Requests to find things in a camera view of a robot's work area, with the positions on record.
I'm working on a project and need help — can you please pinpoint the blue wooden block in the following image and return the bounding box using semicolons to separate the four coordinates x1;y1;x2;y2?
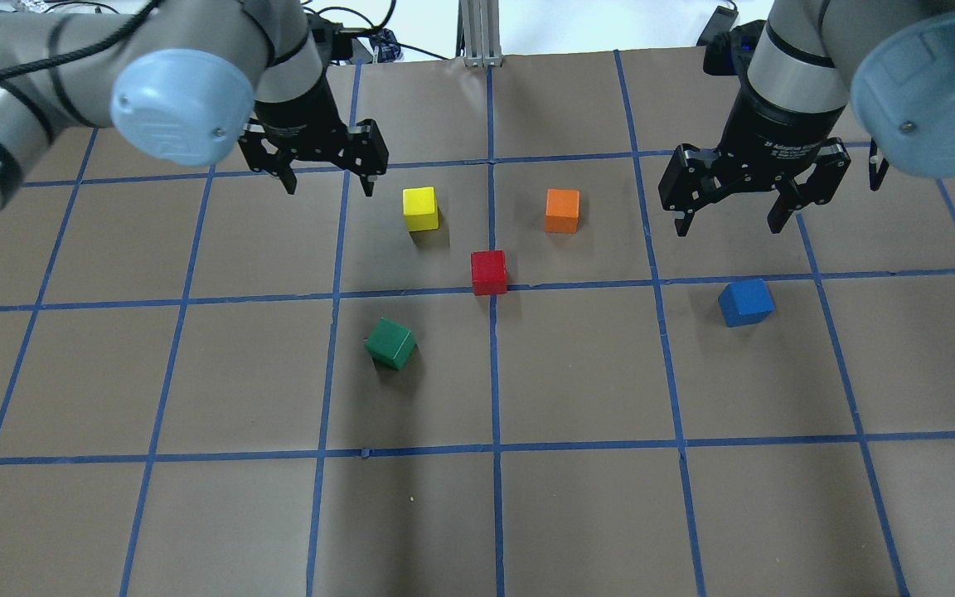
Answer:
719;279;776;328

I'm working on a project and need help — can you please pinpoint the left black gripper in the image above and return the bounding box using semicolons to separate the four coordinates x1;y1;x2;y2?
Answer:
238;67;388;197

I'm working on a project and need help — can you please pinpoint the aluminium frame post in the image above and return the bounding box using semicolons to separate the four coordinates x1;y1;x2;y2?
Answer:
458;1;503;68

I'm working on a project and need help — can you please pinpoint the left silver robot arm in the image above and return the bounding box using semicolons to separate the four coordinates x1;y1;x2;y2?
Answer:
0;1;388;211

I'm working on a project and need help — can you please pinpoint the green wooden block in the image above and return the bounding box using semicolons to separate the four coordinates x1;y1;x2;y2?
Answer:
364;318;417;371

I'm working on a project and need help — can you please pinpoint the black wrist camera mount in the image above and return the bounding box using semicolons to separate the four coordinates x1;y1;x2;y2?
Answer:
698;20;767;78

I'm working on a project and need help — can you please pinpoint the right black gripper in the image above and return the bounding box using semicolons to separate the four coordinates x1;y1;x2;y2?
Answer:
658;83;851;237

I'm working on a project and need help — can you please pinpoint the red wooden block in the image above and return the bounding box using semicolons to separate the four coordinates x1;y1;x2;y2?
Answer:
470;250;508;296

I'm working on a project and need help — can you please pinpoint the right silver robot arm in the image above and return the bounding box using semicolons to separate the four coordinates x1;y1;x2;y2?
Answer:
658;1;955;237

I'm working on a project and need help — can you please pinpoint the black braided cable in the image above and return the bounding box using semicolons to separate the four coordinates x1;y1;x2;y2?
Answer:
0;0;172;99

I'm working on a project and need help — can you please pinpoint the yellow wooden block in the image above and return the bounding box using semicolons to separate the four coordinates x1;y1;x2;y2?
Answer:
402;187;440;233

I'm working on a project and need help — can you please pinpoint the orange wooden block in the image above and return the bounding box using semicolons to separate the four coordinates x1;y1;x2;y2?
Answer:
543;188;581;234

